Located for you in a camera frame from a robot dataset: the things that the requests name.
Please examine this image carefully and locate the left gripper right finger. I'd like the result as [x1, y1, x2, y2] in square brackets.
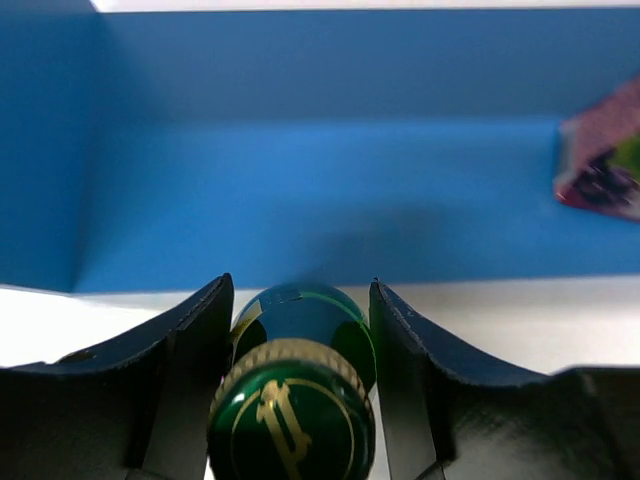
[369, 281, 639, 479]

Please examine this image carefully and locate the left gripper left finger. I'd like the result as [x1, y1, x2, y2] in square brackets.
[1, 275, 234, 479]

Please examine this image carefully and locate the green glass bottle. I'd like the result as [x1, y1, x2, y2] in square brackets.
[207, 282, 377, 479]

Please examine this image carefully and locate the blue and yellow shelf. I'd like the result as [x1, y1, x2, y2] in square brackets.
[1, 1, 639, 293]

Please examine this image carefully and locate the purple juice carton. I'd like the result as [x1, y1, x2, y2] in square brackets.
[553, 76, 639, 222]

